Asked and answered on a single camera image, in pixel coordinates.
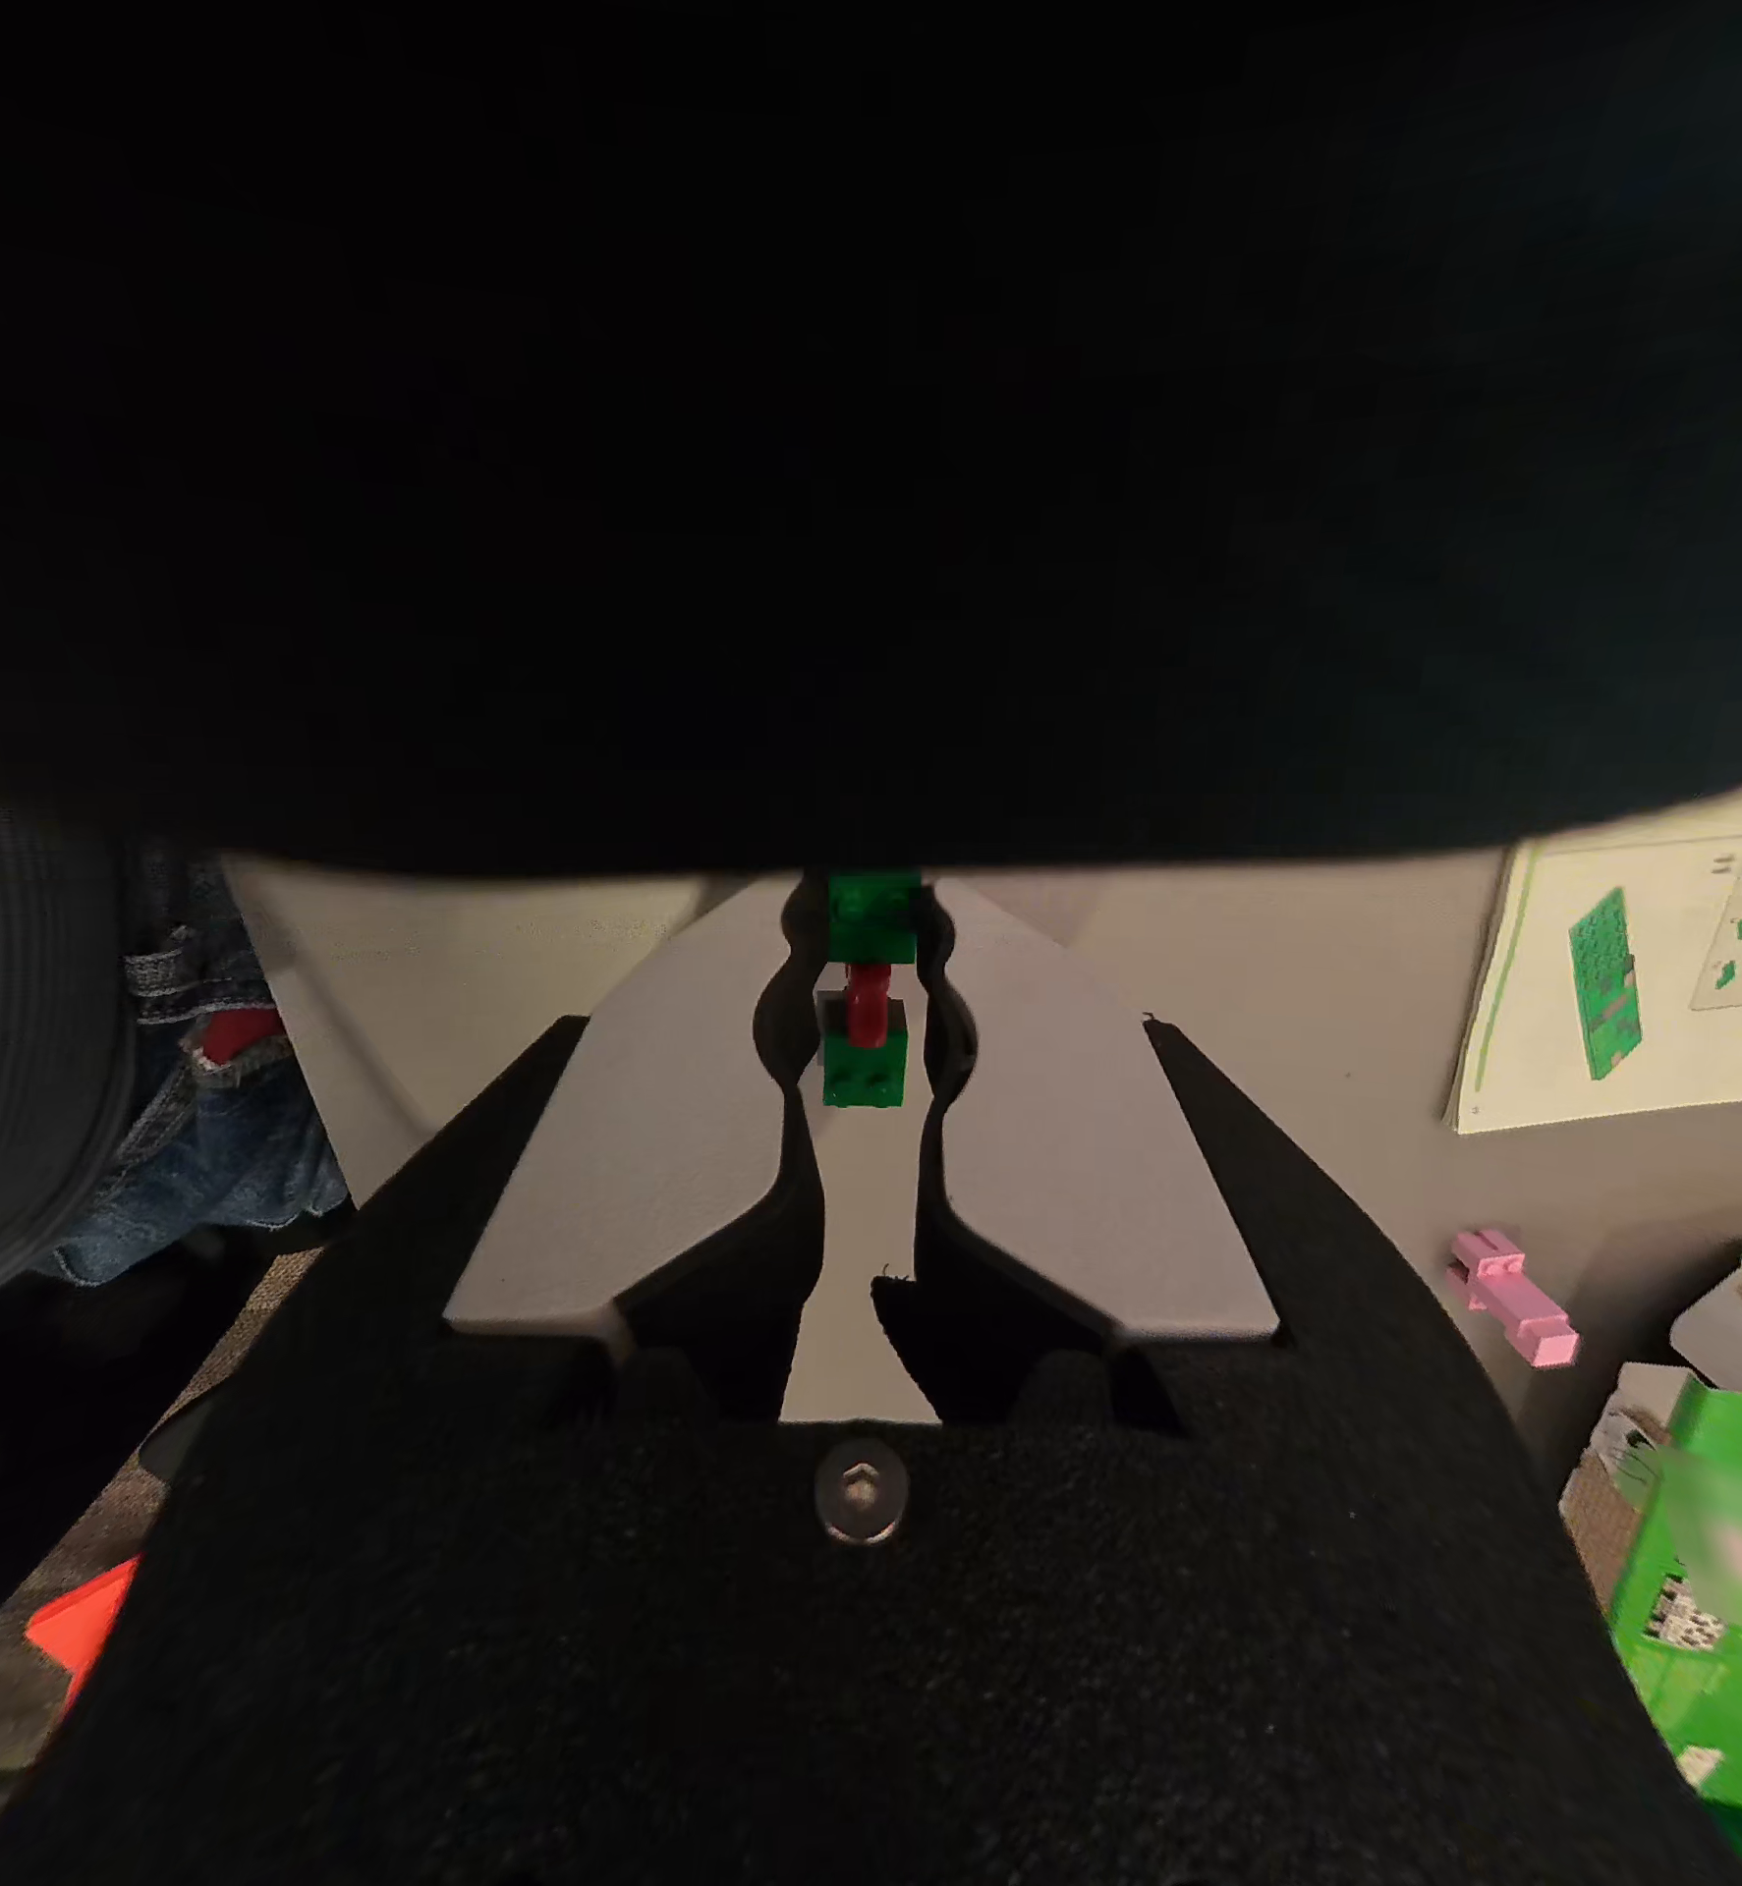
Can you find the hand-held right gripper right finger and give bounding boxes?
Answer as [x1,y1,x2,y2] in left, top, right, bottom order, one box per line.
[912,878,1283,1425]

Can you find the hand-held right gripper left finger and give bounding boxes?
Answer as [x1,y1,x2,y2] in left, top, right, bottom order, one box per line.
[443,878,830,1425]

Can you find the green and red brick assembly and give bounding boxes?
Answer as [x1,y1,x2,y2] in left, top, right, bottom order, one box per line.
[812,872,919,1110]

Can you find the grey desk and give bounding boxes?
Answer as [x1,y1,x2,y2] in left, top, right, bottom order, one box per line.
[220,767,1742,1491]

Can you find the person's blue jeans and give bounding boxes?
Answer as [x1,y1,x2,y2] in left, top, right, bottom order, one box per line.
[53,840,358,1285]

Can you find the pink brick pig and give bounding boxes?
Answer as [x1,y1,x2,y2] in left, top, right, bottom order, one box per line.
[1449,1226,1584,1368]

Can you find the brick instruction booklet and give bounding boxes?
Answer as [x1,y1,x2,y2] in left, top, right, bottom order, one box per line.
[1445,825,1742,1136]

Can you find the orange traffic cone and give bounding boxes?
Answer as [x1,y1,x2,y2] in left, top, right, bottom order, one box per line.
[23,1554,147,1718]

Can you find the green plastic bin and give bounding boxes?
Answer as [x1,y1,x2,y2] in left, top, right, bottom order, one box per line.
[1555,1233,1742,1814]

